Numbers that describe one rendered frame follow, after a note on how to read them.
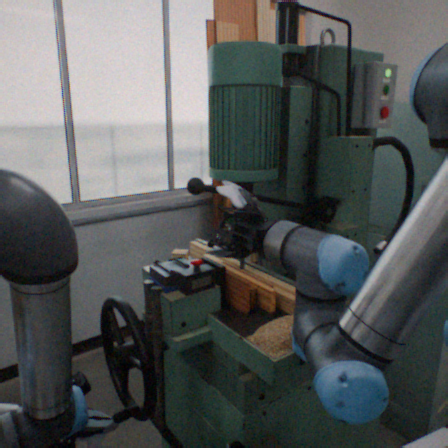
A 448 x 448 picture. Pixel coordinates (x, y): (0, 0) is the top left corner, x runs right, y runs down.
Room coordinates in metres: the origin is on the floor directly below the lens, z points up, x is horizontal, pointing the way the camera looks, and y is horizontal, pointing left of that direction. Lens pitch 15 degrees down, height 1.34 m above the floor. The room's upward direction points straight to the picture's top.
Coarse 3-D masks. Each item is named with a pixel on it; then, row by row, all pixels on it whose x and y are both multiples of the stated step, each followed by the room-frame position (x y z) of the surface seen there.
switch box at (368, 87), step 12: (360, 72) 1.04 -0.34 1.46; (372, 72) 1.01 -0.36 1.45; (384, 72) 1.02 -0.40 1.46; (396, 72) 1.06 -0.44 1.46; (360, 84) 1.03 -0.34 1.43; (372, 84) 1.01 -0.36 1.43; (384, 84) 1.03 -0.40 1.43; (360, 96) 1.03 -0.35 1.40; (372, 96) 1.01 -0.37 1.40; (360, 108) 1.03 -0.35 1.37; (372, 108) 1.01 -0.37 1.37; (360, 120) 1.03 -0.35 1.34; (372, 120) 1.01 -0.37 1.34
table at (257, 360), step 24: (144, 312) 0.89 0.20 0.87; (216, 312) 0.83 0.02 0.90; (240, 312) 0.83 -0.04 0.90; (264, 312) 0.83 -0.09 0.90; (168, 336) 0.78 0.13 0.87; (192, 336) 0.78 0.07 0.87; (216, 336) 0.79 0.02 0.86; (240, 336) 0.73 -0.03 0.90; (240, 360) 0.72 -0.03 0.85; (264, 360) 0.66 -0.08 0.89; (288, 360) 0.66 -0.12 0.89
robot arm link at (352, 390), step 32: (416, 224) 0.40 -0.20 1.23; (384, 256) 0.41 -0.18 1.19; (416, 256) 0.38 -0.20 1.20; (384, 288) 0.39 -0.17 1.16; (416, 288) 0.37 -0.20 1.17; (352, 320) 0.40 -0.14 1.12; (384, 320) 0.38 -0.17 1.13; (416, 320) 0.37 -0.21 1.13; (320, 352) 0.41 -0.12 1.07; (352, 352) 0.38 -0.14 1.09; (384, 352) 0.37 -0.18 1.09; (320, 384) 0.37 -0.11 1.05; (352, 384) 0.35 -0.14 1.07; (384, 384) 0.36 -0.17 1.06; (352, 416) 0.35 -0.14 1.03
